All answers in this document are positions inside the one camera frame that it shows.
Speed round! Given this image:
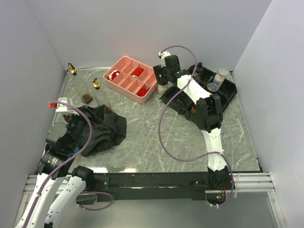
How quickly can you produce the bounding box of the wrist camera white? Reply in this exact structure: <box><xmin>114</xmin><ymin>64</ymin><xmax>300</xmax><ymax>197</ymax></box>
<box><xmin>48</xmin><ymin>97</ymin><xmax>79</xmax><ymax>115</ymax></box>
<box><xmin>158</xmin><ymin>51</ymin><xmax>171</xmax><ymax>67</ymax></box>

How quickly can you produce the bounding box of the black base beam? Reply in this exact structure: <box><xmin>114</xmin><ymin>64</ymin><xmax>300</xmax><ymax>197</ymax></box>
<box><xmin>76</xmin><ymin>165</ymin><xmax>236</xmax><ymax>206</ymax></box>

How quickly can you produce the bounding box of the aluminium rail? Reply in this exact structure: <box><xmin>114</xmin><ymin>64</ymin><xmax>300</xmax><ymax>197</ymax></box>
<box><xmin>205</xmin><ymin>172</ymin><xmax>276</xmax><ymax>193</ymax></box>
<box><xmin>23</xmin><ymin>175</ymin><xmax>71</xmax><ymax>195</ymax></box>

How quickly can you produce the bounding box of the left aluminium rail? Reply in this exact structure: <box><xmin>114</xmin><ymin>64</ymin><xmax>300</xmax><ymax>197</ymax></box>
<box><xmin>23</xmin><ymin>175</ymin><xmax>71</xmax><ymax>195</ymax></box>

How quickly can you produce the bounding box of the red santa sock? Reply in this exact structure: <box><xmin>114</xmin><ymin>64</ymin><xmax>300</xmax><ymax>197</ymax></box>
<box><xmin>107</xmin><ymin>70</ymin><xmax>120</xmax><ymax>81</ymax></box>
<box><xmin>131</xmin><ymin>68</ymin><xmax>144</xmax><ymax>78</ymax></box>

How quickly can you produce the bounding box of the glass oil bottle gold spout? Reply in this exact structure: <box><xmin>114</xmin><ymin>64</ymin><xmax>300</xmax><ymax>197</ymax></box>
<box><xmin>93</xmin><ymin>78</ymin><xmax>101</xmax><ymax>90</ymax></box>

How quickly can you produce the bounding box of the blue label white granule bottle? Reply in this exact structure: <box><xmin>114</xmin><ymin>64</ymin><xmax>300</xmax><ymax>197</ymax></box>
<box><xmin>212</xmin><ymin>68</ymin><xmax>229</xmax><ymax>88</ymax></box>

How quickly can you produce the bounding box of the black compartment bin rack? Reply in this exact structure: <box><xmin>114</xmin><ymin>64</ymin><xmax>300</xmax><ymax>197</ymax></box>
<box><xmin>160</xmin><ymin>67</ymin><xmax>237</xmax><ymax>133</ymax></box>

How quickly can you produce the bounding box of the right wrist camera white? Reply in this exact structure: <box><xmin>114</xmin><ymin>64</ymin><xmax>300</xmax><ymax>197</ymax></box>
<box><xmin>158</xmin><ymin>51</ymin><xmax>171</xmax><ymax>67</ymax></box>

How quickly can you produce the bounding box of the blue label jar under arm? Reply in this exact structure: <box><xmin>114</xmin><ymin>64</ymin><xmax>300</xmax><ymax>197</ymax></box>
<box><xmin>73</xmin><ymin>146</ymin><xmax>81</xmax><ymax>155</ymax></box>

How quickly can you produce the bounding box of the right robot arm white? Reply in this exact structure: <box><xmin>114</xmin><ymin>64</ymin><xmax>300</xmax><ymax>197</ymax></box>
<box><xmin>153</xmin><ymin>51</ymin><xmax>229</xmax><ymax>189</ymax></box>

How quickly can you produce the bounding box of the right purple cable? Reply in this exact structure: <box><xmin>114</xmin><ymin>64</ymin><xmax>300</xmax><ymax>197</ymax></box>
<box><xmin>158</xmin><ymin>45</ymin><xmax>235</xmax><ymax>209</ymax></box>

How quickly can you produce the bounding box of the clear lid seasoning jar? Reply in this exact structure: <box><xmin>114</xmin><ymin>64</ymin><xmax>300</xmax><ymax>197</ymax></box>
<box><xmin>207</xmin><ymin>83</ymin><xmax>219</xmax><ymax>92</ymax></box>

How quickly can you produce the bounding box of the white salt bottle black cap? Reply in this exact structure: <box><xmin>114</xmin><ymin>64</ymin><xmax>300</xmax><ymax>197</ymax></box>
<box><xmin>157</xmin><ymin>84</ymin><xmax>168</xmax><ymax>95</ymax></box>

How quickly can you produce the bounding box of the purple cable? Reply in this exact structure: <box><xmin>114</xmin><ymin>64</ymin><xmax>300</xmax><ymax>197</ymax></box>
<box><xmin>22</xmin><ymin>101</ymin><xmax>114</xmax><ymax>228</ymax></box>
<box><xmin>158</xmin><ymin>45</ymin><xmax>235</xmax><ymax>209</ymax></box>

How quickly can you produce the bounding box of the red santa sock middle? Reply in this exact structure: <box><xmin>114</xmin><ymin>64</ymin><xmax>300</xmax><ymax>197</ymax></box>
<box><xmin>131</xmin><ymin>68</ymin><xmax>144</xmax><ymax>78</ymax></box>

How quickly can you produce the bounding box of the red santa sock left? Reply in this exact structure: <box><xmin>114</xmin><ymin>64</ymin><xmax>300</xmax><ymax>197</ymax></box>
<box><xmin>107</xmin><ymin>70</ymin><xmax>120</xmax><ymax>81</ymax></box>

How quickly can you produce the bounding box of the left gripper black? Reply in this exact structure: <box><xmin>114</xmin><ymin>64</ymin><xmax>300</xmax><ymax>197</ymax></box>
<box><xmin>64</xmin><ymin>103</ymin><xmax>105</xmax><ymax>151</ymax></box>

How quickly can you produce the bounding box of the brown spice bottle black cap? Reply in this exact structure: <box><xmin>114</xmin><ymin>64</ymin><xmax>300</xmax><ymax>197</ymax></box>
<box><xmin>194</xmin><ymin>62</ymin><xmax>204</xmax><ymax>79</ymax></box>

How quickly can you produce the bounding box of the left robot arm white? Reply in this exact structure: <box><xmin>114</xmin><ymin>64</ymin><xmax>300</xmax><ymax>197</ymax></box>
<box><xmin>16</xmin><ymin>102</ymin><xmax>105</xmax><ymax>228</ymax></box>

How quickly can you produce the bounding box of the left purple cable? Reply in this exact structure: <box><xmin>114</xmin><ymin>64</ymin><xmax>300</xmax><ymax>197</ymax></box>
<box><xmin>22</xmin><ymin>101</ymin><xmax>114</xmax><ymax>228</ymax></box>

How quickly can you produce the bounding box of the pink divided organizer tray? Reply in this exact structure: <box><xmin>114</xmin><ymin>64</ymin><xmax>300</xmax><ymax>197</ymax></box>
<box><xmin>103</xmin><ymin>56</ymin><xmax>157</xmax><ymax>104</ymax></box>

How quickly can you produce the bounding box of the red sock front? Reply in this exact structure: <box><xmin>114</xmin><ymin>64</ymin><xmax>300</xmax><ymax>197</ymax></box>
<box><xmin>137</xmin><ymin>87</ymin><xmax>150</xmax><ymax>97</ymax></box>

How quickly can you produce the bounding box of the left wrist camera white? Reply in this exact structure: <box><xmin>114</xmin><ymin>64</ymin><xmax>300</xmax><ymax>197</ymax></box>
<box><xmin>48</xmin><ymin>97</ymin><xmax>79</xmax><ymax>115</ymax></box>

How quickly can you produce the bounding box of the black cloth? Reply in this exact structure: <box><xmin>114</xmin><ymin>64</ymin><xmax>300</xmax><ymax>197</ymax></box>
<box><xmin>82</xmin><ymin>112</ymin><xmax>127</xmax><ymax>157</ymax></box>

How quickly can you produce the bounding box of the sauce bottle yellow cap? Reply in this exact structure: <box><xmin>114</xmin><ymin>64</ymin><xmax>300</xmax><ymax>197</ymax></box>
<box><xmin>191</xmin><ymin>105</ymin><xmax>196</xmax><ymax>115</ymax></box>

